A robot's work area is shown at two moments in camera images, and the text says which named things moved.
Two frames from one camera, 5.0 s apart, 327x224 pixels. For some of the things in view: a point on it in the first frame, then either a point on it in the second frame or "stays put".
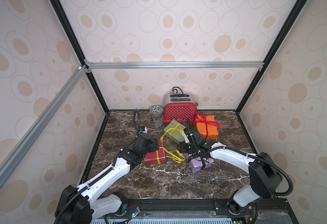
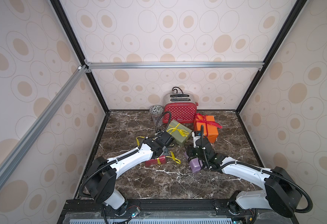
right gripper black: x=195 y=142 -> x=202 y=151
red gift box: x=157 y=157 stays put
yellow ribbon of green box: x=172 y=129 stays put
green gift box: x=174 y=130 stays put
